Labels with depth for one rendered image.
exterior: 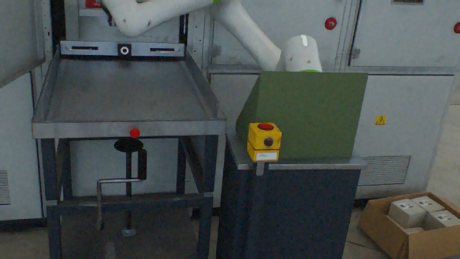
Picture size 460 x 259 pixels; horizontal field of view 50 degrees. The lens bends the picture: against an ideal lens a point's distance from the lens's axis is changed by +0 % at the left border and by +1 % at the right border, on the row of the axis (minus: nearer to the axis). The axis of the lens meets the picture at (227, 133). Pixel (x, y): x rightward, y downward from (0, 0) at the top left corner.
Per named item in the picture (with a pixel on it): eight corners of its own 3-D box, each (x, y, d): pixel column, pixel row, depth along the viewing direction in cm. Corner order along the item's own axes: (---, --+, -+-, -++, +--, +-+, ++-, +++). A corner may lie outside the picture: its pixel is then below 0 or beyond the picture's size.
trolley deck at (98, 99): (226, 134, 167) (227, 118, 165) (32, 139, 152) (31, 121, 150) (193, 74, 227) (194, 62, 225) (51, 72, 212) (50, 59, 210)
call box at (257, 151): (278, 162, 149) (282, 131, 145) (253, 163, 147) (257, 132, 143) (270, 150, 157) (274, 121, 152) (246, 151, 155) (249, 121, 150)
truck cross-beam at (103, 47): (183, 56, 226) (184, 44, 224) (60, 54, 213) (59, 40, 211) (182, 53, 231) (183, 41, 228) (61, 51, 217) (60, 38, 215)
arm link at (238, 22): (306, 90, 200) (225, 1, 213) (319, 70, 185) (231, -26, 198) (283, 107, 195) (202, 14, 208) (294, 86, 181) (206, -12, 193)
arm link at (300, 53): (315, 97, 183) (307, 54, 190) (329, 76, 169) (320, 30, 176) (282, 98, 181) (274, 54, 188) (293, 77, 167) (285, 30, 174)
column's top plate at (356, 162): (333, 130, 195) (334, 125, 194) (367, 169, 166) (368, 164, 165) (222, 129, 187) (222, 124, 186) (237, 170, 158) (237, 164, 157)
